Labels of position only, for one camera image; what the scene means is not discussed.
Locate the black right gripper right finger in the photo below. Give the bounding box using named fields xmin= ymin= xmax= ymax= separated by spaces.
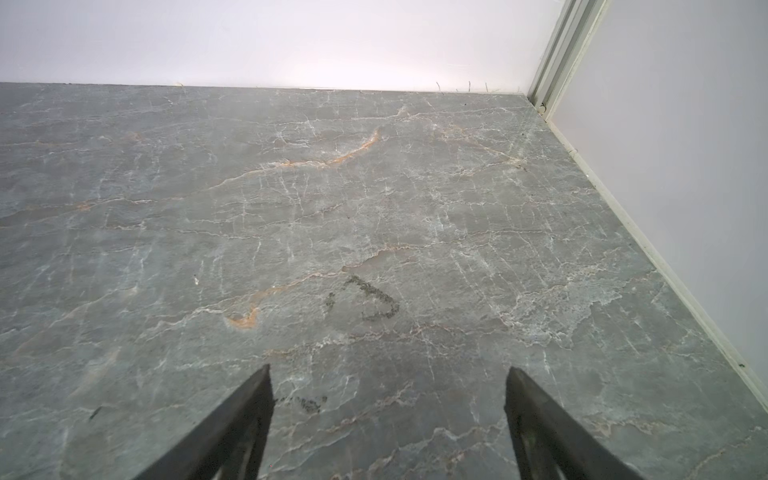
xmin=504 ymin=367 xmax=640 ymax=480

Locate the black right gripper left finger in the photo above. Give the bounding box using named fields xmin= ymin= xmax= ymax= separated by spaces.
xmin=137 ymin=364 xmax=275 ymax=480

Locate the aluminium enclosure frame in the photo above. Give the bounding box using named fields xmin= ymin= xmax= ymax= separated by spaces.
xmin=527 ymin=0 xmax=610 ymax=121

